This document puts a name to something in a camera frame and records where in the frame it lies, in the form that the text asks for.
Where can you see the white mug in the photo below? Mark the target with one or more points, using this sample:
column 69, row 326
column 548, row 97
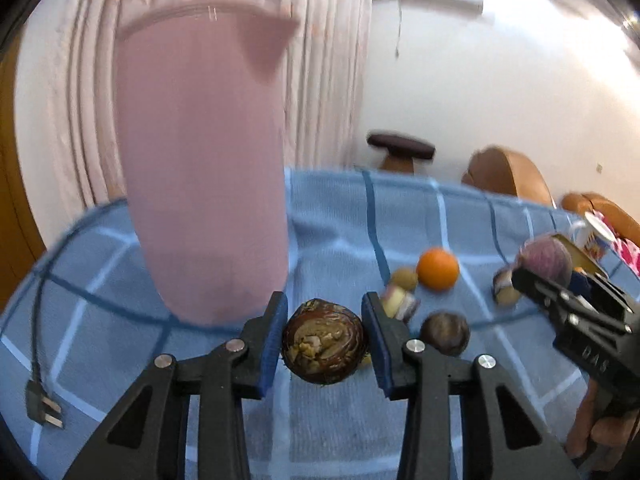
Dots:
column 595, row 232

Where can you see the dark brown round fruit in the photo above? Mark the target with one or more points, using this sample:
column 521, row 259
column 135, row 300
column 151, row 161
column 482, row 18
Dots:
column 325, row 340

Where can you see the wooden door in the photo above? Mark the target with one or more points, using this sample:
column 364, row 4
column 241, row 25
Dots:
column 15, row 210

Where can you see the person's right hand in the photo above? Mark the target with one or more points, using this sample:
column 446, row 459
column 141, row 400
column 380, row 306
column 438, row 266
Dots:
column 587, row 420

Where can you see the pink cylindrical container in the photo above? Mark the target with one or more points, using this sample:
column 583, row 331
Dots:
column 200, row 160

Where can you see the pale pink curtain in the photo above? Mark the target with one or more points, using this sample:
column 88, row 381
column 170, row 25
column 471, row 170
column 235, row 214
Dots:
column 330, row 85

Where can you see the dark round stool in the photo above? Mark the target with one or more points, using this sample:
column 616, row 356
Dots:
column 400, row 146

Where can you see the yellow brown fruit piece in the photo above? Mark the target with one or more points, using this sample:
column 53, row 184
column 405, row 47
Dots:
column 506, row 287

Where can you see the brown leather sofa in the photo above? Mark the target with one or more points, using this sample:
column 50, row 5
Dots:
column 615, row 210

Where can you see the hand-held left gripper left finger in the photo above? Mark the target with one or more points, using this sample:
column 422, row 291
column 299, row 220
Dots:
column 274, row 340

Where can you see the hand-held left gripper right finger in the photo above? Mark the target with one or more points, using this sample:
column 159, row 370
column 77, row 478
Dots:
column 376, row 345

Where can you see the blue plaid blanket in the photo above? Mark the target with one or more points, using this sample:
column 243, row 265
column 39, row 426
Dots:
column 330, row 235

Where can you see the orange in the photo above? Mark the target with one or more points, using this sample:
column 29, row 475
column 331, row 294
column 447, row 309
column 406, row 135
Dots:
column 438, row 269

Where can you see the pink patterned cloth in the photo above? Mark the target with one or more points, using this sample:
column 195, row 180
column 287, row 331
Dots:
column 629, row 255

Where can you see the dark purple passion fruit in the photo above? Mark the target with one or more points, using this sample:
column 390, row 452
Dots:
column 445, row 334

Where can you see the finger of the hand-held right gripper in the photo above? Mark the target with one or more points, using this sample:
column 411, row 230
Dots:
column 612, row 297
column 545, row 292

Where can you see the small tan round fruit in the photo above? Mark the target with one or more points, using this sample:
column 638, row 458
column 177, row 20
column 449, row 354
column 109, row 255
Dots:
column 405, row 279

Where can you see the purple round fruit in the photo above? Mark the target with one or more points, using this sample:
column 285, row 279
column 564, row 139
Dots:
column 546, row 259

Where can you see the brown rounded chair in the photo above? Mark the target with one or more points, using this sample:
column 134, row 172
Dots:
column 515, row 170

